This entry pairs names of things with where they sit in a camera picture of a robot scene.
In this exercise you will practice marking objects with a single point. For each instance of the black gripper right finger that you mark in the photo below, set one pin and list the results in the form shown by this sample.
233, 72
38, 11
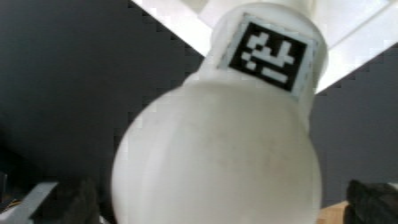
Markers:
372, 208

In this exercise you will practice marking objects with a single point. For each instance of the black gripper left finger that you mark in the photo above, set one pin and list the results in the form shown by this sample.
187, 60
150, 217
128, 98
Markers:
59, 203

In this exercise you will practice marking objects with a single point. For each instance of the white lamp bulb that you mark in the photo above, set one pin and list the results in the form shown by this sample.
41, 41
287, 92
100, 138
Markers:
215, 164

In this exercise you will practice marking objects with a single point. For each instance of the white lamp base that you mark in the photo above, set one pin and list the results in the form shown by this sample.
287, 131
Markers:
219, 6

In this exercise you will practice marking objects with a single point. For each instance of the white U-shaped border frame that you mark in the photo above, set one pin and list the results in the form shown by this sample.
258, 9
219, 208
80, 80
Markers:
358, 23

